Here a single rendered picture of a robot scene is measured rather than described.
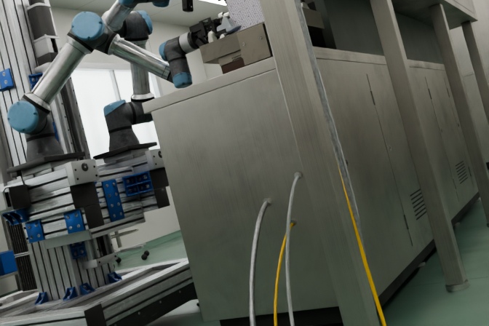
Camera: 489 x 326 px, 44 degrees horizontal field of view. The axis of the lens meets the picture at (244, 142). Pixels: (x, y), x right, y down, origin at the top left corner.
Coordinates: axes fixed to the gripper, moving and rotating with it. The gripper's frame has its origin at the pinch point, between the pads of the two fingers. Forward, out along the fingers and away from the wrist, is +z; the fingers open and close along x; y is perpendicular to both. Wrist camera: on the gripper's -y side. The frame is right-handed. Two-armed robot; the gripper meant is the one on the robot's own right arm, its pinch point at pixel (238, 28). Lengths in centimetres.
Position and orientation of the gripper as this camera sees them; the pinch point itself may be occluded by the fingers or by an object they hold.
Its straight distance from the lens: 227.8
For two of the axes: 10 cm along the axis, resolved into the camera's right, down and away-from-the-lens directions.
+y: -2.5, -9.7, 0.4
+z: 8.4, -2.4, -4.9
